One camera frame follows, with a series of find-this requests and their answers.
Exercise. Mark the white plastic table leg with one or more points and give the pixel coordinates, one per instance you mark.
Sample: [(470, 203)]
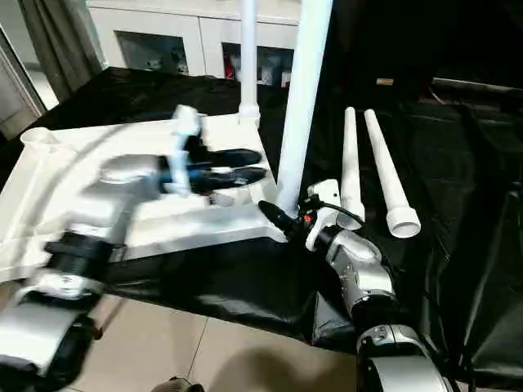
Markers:
[(248, 61), (351, 163), (304, 102), (388, 175)]

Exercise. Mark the white plastic table top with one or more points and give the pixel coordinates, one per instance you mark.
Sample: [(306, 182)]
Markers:
[(73, 175)]

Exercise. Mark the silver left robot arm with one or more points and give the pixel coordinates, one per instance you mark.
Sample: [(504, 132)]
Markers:
[(94, 204)]

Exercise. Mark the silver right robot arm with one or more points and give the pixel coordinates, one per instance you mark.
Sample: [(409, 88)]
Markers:
[(359, 269)]

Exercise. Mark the white glass-door cabinet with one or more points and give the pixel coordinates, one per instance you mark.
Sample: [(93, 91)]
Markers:
[(196, 24)]

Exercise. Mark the black plastic sheet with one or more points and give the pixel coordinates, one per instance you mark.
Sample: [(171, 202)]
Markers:
[(449, 183)]

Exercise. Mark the small tan label tag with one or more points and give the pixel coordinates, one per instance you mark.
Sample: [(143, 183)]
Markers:
[(385, 81)]

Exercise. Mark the grey curtain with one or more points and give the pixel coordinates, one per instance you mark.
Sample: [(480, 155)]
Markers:
[(61, 41)]

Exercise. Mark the metal rod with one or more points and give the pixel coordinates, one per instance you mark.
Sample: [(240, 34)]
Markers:
[(478, 86)]

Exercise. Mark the black backdrop cloth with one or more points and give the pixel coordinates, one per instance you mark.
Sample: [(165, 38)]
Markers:
[(429, 36)]

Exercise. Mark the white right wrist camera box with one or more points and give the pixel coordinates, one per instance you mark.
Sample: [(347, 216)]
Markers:
[(324, 194)]

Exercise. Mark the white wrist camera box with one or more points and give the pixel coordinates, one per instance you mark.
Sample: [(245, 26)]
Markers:
[(184, 126), (324, 194)]

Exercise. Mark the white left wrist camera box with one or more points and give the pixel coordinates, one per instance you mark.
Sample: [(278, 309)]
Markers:
[(184, 126)]

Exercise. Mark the black table frame leg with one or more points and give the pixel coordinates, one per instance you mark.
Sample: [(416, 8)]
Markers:
[(110, 316)]

